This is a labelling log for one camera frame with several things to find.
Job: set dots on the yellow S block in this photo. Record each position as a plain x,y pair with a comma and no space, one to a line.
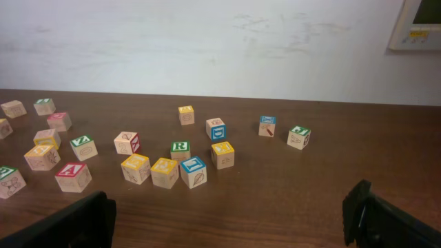
42,157

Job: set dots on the yellow block centre left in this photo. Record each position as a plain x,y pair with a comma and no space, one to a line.
5,128

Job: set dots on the plain wood block centre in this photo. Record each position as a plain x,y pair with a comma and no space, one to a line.
48,137

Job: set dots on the red A block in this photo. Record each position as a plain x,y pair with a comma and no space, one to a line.
73,177

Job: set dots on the blue X block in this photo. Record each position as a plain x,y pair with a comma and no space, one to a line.
267,126

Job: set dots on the yellow block pair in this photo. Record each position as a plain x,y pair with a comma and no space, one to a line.
136,168
165,172

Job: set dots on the plain wood yellow-side block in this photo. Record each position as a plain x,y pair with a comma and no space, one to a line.
13,109

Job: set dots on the green J block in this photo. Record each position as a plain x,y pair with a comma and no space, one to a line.
298,137

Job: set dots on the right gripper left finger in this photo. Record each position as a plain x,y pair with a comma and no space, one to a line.
88,222

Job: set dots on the yellow block right pair left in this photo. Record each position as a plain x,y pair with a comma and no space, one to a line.
136,168

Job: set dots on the green Z block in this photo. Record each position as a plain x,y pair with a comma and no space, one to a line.
84,147

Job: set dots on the blue I block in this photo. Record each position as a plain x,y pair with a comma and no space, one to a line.
193,172

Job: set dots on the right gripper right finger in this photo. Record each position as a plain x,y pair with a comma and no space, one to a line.
370,221

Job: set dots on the yellow M block right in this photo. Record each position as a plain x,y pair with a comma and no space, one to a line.
223,155

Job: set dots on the red Q block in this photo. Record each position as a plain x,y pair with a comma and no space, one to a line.
61,121

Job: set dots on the wood block blue side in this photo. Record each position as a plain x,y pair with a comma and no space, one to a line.
216,129

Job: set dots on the green L block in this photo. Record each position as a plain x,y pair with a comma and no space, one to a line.
44,107

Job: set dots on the plain wood block upright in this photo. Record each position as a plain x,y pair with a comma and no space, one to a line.
127,143

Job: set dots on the green r block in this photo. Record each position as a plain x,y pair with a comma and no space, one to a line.
11,181
180,150

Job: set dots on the yellow block top right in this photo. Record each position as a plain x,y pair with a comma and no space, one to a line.
186,115

